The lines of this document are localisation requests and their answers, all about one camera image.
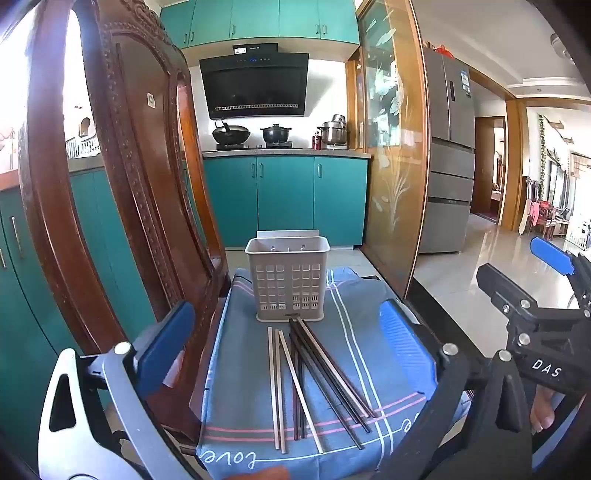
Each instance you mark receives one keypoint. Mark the blue striped cloth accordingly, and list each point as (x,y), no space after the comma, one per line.
(240,369)

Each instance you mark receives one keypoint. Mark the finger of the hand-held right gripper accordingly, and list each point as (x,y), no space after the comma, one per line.
(551,256)
(501,286)

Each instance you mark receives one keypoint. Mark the hanging green vine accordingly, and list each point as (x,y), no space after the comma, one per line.
(545,147)

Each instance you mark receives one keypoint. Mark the wooden door frame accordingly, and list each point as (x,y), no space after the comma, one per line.
(508,161)

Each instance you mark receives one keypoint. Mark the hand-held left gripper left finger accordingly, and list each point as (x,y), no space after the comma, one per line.
(166,344)

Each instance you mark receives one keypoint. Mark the white dish rack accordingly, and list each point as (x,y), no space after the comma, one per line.
(83,147)

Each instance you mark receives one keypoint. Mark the dark brown chopstick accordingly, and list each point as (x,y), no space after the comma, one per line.
(295,415)
(303,415)
(344,397)
(351,385)

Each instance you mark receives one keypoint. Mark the black range hood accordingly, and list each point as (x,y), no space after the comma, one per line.
(254,87)

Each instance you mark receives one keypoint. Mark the pink cloth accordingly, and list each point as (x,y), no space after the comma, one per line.
(534,213)

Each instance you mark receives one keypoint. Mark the red item on refrigerator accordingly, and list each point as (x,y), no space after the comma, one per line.
(444,50)

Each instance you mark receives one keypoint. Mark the teal wall cabinets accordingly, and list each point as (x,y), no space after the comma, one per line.
(258,21)

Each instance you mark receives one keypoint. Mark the black clay pot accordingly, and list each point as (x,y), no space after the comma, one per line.
(275,134)

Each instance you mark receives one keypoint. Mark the carved wooden chair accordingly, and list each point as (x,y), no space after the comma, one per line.
(92,230)
(134,152)

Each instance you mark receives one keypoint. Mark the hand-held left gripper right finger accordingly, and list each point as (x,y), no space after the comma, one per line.
(408,346)

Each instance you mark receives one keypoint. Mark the ceiling lamp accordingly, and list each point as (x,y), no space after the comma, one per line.
(561,46)

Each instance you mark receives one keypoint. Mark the etched glass sliding door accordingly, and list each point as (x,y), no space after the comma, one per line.
(392,184)

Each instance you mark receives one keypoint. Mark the steel stock pot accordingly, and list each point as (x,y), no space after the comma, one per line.
(334,134)

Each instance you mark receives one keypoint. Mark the kitchen countertop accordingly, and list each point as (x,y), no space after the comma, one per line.
(286,153)

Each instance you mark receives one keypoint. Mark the red bottle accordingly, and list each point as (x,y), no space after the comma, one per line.
(316,142)

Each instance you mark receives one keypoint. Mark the black wok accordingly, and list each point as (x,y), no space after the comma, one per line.
(231,134)

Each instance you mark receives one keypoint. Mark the teal base cabinets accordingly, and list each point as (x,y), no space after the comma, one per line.
(286,194)

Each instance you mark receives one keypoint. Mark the grey refrigerator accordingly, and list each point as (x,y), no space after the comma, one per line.
(450,161)

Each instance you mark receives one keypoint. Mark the black chopstick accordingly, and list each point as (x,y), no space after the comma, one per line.
(339,410)

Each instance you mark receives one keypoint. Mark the grey perforated utensil basket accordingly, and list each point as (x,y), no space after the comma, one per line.
(286,277)

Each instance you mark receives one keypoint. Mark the beige chopstick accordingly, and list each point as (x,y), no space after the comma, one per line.
(273,387)
(280,397)
(301,394)

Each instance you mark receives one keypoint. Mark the person's right hand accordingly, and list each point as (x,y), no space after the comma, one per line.
(542,410)

